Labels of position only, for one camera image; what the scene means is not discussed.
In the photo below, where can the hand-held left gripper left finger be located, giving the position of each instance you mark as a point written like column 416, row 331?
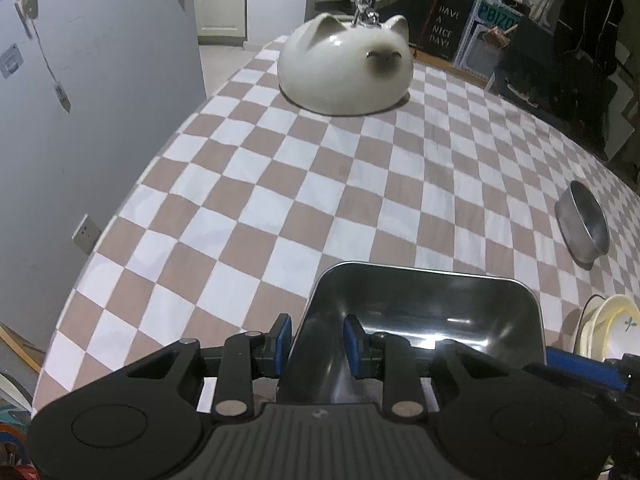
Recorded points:
column 282, row 342

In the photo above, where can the small metal faucet ornament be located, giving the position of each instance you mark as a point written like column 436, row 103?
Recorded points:
column 362, row 10

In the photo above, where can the white floral bowl yellow rim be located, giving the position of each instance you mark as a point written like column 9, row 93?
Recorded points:
column 625, row 335

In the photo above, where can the black lettered sign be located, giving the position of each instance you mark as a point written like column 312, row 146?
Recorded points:
column 445, row 30

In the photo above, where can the large square steel tray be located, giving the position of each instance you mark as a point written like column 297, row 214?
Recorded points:
column 425, row 305

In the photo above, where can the black jacket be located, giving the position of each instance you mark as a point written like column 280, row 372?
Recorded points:
column 590, row 30

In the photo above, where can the round steel bowl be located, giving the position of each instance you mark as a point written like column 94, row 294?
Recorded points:
column 580, row 225

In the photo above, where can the white perforated frame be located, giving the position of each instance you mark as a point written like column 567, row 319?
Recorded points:
column 480, row 55

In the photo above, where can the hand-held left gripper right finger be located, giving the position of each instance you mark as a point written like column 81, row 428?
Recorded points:
column 352, row 345

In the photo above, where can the brown white checkered tablecloth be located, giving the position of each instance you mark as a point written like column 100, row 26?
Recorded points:
column 300, row 200

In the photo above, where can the white cat-shaped ceramic dome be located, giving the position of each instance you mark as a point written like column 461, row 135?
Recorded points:
column 340, row 70

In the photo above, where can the teal licence plate sign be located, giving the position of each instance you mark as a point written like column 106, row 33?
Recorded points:
column 495, row 17

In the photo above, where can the dark cartoon cabinet curtain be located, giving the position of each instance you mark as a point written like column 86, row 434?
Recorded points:
column 420, row 10

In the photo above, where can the white wall socket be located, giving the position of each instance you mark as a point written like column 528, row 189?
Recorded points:
column 86, row 234

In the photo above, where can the white lower kitchen cabinet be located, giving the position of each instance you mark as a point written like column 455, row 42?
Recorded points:
column 220, row 0

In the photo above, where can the white leaf-print plate dark rim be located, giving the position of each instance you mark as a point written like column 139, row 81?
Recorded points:
column 580, row 337

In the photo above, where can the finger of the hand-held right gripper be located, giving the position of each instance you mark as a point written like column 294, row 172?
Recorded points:
column 580, row 367

